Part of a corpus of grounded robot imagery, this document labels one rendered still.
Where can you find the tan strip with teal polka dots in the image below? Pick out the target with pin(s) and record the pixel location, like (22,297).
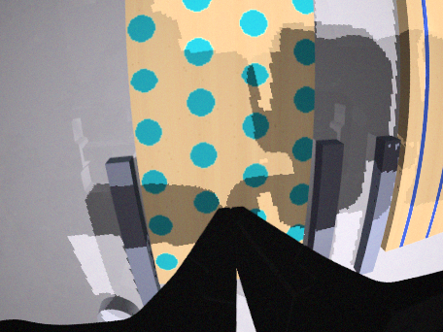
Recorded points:
(222,102)

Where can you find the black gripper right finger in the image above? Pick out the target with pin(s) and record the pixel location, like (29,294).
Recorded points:
(292,288)

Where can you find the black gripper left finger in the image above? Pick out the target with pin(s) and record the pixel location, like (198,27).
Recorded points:
(200,297)

